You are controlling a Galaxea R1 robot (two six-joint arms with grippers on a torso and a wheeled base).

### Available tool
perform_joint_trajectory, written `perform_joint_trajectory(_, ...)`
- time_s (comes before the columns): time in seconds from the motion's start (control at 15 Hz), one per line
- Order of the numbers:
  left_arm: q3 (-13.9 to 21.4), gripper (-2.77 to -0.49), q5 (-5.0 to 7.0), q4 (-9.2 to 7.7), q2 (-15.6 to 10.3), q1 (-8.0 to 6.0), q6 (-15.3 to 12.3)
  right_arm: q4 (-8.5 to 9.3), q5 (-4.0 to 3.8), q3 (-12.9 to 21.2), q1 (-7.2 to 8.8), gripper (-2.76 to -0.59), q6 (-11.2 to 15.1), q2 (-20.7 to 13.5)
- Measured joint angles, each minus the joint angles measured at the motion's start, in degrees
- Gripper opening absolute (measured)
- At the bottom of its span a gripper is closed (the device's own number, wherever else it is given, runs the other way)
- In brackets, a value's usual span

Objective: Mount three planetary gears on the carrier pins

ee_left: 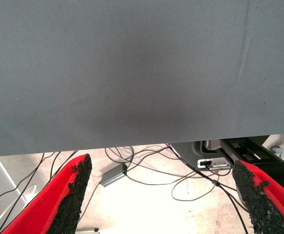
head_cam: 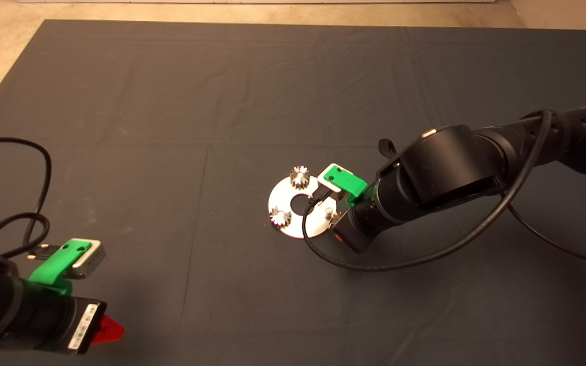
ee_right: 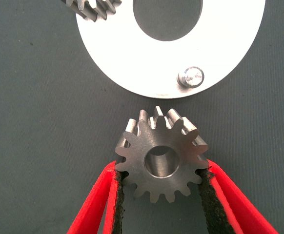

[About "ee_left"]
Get thin black floor cable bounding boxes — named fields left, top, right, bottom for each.
left=0, top=153, right=45, bottom=206
left=0, top=151, right=61, bottom=234
left=54, top=150, right=79, bottom=174

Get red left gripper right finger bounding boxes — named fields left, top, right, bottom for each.
left=231, top=159, right=284, bottom=234

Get grey power adapter box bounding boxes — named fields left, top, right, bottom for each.
left=100, top=162, right=128, bottom=188

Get small grey metal bar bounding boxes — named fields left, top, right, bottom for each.
left=76, top=227, right=100, bottom=234

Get thin dark floor cable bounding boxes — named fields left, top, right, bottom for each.
left=78, top=182, right=102, bottom=221

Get white slotted metal bracket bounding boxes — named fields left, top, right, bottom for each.
left=197, top=157, right=231, bottom=171

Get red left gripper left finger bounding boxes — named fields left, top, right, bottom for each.
left=1, top=153, right=93, bottom=234

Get thin dark tangled cable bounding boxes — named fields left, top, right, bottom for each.
left=104, top=145, right=201, bottom=186

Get dark grey table cloth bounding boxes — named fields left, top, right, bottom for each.
left=0, top=0, right=284, bottom=158

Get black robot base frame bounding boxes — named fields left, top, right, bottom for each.
left=171, top=136, right=284, bottom=203

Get black cable with ferrite bead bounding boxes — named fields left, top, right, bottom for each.
left=165, top=143, right=249, bottom=234

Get white floor cable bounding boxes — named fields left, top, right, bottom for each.
left=0, top=184, right=38, bottom=230

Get thin looped floor cable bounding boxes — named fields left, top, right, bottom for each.
left=171, top=178, right=219, bottom=202

